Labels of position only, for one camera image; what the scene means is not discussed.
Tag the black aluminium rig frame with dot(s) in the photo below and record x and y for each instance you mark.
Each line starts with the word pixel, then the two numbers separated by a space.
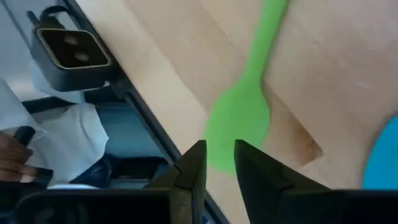
pixel 146 124

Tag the person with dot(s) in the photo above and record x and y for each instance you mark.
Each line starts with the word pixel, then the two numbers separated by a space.
pixel 68 140

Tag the black table-level webcam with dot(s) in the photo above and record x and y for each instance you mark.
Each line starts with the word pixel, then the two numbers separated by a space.
pixel 71 56

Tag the black handheld device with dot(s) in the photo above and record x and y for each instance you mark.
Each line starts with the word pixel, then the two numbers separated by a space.
pixel 25 135

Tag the person's hand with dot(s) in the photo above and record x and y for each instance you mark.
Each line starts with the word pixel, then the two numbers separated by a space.
pixel 12 161

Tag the green silicone spatula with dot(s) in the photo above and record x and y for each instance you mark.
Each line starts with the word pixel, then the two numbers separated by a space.
pixel 239 124

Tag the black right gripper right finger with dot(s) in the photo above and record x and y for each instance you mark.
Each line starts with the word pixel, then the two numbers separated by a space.
pixel 264 193

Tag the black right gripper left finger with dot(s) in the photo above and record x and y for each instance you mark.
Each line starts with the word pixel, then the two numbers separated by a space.
pixel 186 193

